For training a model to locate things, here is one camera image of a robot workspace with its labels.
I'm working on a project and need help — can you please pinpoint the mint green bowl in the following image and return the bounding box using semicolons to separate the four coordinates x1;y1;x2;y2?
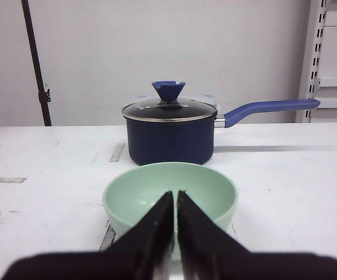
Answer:
102;162;239;262

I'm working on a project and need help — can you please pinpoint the glass lid blue knob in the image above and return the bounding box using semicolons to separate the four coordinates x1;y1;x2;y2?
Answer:
122;80;217;123

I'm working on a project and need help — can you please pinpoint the black tripod pole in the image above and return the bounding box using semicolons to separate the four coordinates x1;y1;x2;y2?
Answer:
21;0;52;126

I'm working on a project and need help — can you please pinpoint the white slotted shelf rack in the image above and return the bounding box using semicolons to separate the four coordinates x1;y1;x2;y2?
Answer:
296;1;337;123

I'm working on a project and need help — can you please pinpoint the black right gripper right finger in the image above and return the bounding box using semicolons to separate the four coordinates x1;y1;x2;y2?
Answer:
177;191;337;279

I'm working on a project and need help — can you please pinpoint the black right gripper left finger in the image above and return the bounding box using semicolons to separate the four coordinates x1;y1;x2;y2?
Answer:
3;191;173;279

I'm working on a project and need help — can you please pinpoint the dark blue saucepan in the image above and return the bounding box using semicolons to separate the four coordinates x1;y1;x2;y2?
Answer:
124;99;320;166

